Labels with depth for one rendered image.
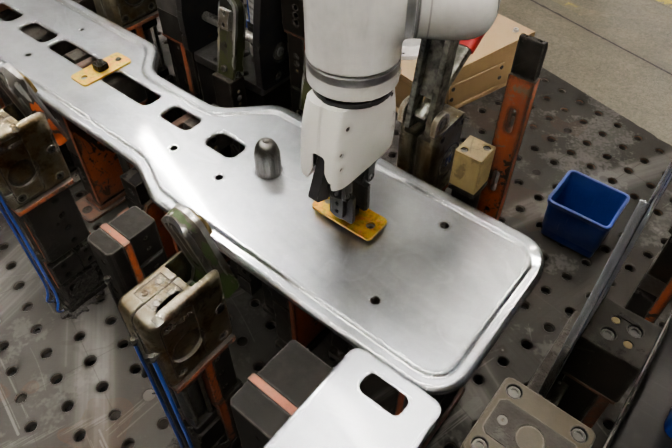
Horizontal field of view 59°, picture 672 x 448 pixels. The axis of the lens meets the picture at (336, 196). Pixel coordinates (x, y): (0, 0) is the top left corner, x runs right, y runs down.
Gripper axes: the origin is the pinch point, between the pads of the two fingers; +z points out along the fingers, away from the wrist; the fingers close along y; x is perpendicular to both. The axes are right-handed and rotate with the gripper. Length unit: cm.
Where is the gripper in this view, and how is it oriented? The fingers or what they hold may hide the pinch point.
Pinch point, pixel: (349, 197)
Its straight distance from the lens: 65.6
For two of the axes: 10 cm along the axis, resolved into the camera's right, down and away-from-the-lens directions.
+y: -6.3, 5.6, -5.4
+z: 0.0, 7.0, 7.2
